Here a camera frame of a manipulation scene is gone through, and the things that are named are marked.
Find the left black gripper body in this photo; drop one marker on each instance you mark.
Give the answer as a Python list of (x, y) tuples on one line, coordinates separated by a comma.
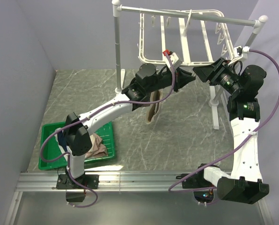
[(164, 80)]

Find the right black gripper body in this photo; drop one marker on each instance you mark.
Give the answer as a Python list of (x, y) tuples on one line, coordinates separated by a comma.
[(225, 77)]

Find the taupe beige underwear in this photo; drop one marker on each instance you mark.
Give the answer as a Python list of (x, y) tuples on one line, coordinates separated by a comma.
[(154, 109)]

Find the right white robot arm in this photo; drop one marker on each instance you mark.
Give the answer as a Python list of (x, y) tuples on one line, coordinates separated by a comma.
[(245, 183)]

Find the white clip drying hanger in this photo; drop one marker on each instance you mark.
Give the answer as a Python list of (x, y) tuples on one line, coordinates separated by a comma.
[(196, 42)]

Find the beige pink underwear pile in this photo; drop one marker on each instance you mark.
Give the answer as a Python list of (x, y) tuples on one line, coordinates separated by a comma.
[(98, 149)]

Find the navy white underwear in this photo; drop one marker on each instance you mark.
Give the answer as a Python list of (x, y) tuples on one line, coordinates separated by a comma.
[(59, 137)]

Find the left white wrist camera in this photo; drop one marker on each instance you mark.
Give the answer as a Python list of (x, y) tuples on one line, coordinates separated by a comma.
[(171, 58)]

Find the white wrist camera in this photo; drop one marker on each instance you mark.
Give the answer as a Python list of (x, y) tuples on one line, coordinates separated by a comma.
[(171, 58), (240, 54)]

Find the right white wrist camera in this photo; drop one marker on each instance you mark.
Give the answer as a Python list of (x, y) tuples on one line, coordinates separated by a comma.
[(240, 54)]

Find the aluminium rail base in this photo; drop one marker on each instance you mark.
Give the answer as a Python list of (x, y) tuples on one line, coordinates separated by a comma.
[(126, 198)]

